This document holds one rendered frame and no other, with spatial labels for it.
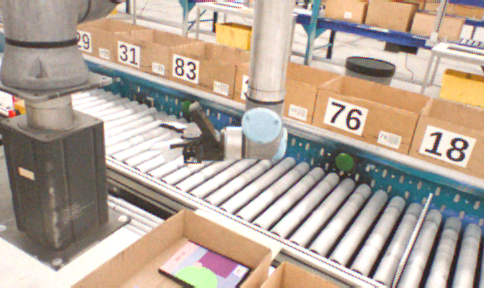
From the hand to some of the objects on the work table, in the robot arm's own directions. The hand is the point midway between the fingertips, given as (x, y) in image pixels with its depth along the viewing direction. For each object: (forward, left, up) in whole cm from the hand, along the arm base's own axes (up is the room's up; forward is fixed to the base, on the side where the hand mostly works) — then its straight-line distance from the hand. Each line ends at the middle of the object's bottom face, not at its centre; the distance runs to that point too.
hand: (152, 134), depth 112 cm
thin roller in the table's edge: (-3, +7, -29) cm, 30 cm away
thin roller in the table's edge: (0, +7, -29) cm, 30 cm away
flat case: (-12, -28, -26) cm, 40 cm away
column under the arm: (-19, +16, -27) cm, 37 cm away
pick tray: (-22, -27, -28) cm, 44 cm away
